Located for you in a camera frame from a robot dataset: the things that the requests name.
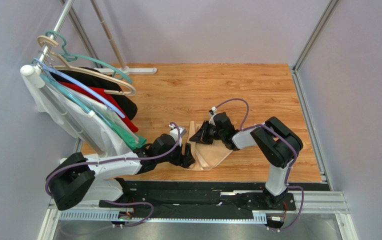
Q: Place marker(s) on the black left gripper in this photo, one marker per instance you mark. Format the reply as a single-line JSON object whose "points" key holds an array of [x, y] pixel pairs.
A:
{"points": [[185, 160]]}

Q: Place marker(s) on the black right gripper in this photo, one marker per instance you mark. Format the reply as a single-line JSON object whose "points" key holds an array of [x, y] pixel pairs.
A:
{"points": [[208, 131]]}

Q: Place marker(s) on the beige cloth napkin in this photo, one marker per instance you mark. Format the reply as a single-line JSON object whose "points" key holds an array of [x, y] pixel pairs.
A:
{"points": [[206, 156]]}

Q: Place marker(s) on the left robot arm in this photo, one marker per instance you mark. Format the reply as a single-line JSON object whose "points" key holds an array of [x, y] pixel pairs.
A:
{"points": [[82, 179]]}

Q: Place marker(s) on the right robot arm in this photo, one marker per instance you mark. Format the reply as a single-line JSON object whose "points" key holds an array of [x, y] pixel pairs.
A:
{"points": [[279, 144]]}

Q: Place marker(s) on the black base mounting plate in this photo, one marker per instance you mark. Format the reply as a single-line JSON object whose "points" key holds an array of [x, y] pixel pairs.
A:
{"points": [[199, 200]]}

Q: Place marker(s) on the green garment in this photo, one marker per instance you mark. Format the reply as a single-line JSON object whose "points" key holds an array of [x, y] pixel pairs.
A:
{"points": [[132, 140]]}

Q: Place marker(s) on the white clothes rack base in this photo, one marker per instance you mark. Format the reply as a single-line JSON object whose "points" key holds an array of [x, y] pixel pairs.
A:
{"points": [[128, 70]]}

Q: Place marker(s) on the red garment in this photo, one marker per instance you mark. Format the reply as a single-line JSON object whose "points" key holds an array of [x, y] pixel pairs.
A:
{"points": [[122, 103]]}

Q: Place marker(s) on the black garment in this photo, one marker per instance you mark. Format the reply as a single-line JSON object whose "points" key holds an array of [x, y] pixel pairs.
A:
{"points": [[99, 85]]}

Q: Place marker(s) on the teal plastic hanger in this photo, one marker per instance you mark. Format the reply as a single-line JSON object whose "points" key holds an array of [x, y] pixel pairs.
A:
{"points": [[71, 57]]}

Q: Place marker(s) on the beige wooden hanger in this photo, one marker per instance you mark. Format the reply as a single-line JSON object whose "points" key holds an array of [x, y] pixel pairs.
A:
{"points": [[88, 71]]}

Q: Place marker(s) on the thin metal rod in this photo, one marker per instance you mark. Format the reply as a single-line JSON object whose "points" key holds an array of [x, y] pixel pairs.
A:
{"points": [[108, 34]]}

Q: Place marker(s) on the blue plastic hanger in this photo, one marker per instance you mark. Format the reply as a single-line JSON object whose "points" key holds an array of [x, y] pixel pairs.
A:
{"points": [[80, 85]]}

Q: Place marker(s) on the metal clothes rack pole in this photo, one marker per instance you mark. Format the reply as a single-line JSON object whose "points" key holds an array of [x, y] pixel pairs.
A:
{"points": [[30, 73]]}

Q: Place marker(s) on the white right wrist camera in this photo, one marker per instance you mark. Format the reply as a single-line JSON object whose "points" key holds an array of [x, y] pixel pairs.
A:
{"points": [[212, 114]]}

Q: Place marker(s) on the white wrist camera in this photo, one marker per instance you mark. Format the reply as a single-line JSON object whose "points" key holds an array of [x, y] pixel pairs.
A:
{"points": [[212, 114], [177, 132]]}

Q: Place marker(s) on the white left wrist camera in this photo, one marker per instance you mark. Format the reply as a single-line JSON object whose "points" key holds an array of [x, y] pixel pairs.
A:
{"points": [[177, 132]]}

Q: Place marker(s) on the aluminium frame rail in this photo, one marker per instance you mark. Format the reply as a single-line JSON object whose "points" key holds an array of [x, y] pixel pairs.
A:
{"points": [[311, 201]]}

